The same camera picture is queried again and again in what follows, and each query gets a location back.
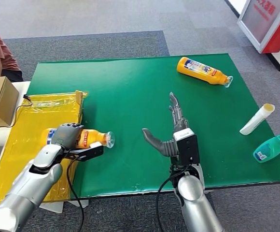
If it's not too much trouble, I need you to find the thin black table cable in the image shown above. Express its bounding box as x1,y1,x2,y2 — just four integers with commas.
0,94,33,131

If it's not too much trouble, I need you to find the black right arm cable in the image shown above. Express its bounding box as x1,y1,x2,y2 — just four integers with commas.
155,171,180,232

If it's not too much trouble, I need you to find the orange bottle with clear cap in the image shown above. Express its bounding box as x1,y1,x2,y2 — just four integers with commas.
40,128,115,150

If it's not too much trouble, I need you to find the white tube with yellow cap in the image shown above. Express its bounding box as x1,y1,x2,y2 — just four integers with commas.
239,103,275,136

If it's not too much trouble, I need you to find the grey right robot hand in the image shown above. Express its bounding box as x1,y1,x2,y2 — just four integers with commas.
141,92,189,158

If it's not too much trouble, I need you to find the brown cardboard box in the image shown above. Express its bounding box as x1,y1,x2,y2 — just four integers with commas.
0,75,20,131

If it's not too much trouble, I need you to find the yellow taped box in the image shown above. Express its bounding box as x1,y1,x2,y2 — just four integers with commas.
0,90,89,207

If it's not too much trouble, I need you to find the red and silver display cabinet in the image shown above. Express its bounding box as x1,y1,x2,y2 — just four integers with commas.
237,0,280,55

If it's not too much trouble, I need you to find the green table mat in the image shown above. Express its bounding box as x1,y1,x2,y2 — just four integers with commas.
26,53,280,200

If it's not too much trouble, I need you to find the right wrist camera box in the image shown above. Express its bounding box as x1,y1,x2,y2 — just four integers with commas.
172,128,201,166

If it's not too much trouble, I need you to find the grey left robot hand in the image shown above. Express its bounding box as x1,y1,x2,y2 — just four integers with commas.
51,123,85,150

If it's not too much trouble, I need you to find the orange bottle with printed label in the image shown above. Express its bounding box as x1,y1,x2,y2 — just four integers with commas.
176,57,234,88

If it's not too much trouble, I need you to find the teal plastic bottle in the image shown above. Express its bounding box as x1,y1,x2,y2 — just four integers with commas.
253,134,280,164

